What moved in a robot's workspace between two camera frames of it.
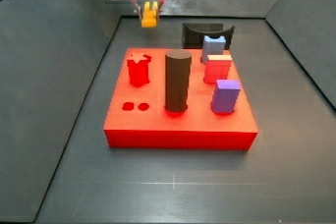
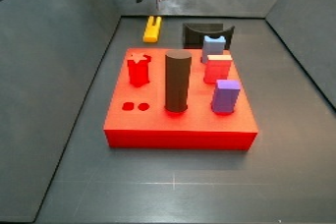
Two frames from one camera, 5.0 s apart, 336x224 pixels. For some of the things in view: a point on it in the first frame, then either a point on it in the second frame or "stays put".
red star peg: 137,65 stays put
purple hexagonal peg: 224,95 stays put
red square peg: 216,68 stays put
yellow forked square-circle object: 149,16 → 149,36
